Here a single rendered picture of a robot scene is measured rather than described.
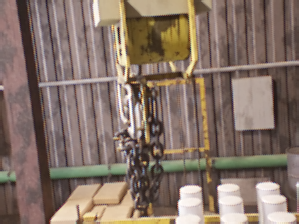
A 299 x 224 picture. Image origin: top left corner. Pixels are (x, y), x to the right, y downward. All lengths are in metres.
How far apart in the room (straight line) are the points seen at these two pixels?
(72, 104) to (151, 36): 5.33
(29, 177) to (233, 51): 3.16
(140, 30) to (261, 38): 5.05
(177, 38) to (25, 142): 4.38
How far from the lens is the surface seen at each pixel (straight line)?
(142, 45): 1.40
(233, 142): 6.52
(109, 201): 5.95
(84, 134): 6.72
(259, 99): 6.25
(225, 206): 3.25
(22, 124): 5.61
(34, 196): 5.80
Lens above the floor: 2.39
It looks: 8 degrees down
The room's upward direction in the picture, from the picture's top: 5 degrees counter-clockwise
